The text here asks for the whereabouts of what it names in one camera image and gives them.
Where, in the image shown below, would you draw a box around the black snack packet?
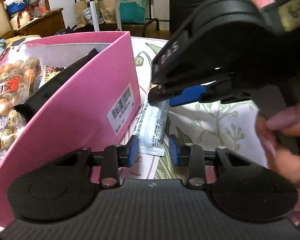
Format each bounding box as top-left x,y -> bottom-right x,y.
13,48 -> 99,121

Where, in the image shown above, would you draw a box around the mixed nuts bag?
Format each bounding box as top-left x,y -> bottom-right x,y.
0,43 -> 45,156

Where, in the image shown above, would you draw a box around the floral bed sheet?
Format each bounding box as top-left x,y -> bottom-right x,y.
119,37 -> 267,182

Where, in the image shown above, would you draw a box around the black suitcase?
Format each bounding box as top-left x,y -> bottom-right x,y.
169,0 -> 207,35

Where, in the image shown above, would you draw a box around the pink storage box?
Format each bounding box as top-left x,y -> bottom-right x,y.
0,31 -> 140,227

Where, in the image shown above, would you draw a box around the brown paper bag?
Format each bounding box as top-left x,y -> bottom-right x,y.
98,0 -> 117,24

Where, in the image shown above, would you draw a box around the wooden nightstand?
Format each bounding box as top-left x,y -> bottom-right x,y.
14,8 -> 65,37

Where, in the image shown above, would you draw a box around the teal tote bag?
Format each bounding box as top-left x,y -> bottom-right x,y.
119,0 -> 146,23

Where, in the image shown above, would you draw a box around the right hand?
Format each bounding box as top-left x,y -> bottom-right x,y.
255,103 -> 300,226

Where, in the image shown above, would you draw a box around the white snack bar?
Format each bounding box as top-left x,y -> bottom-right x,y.
133,100 -> 169,157

